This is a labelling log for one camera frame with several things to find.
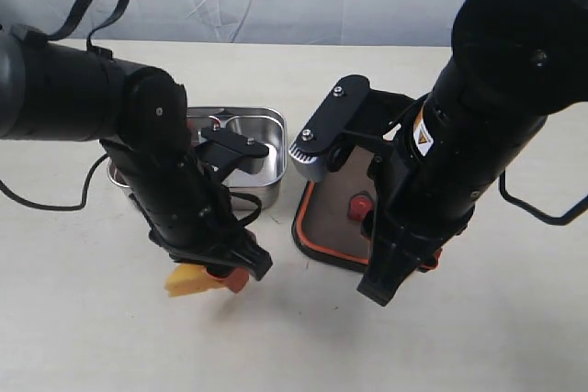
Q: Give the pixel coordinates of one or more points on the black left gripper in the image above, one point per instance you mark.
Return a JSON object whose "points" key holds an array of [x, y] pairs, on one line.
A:
{"points": [[193, 222]]}

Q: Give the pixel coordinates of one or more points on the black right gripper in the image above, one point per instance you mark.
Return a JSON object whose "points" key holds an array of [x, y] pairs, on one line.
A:
{"points": [[408, 232]]}

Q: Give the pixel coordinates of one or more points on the yellow cheese wedge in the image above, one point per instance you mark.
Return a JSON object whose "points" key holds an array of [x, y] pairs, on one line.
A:
{"points": [[188, 279]]}

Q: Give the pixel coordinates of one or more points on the dark transparent lunch box lid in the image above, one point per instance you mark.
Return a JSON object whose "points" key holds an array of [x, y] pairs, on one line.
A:
{"points": [[327, 225]]}

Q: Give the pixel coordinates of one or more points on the stainless steel lunch box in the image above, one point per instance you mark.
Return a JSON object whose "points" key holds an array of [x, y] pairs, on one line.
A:
{"points": [[262, 124]]}

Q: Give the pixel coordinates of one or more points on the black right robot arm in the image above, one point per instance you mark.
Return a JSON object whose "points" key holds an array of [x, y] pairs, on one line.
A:
{"points": [[513, 64]]}

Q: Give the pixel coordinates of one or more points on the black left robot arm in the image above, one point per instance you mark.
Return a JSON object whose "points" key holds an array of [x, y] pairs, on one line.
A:
{"points": [[138, 114]]}

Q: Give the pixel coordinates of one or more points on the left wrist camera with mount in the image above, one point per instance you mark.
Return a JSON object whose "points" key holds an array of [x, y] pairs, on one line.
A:
{"points": [[225, 151]]}

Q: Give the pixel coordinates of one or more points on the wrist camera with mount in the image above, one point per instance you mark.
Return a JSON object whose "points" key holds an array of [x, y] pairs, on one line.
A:
{"points": [[352, 115], [225, 151]]}

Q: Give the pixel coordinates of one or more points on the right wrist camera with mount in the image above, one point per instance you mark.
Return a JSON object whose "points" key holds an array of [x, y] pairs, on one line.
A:
{"points": [[352, 115]]}

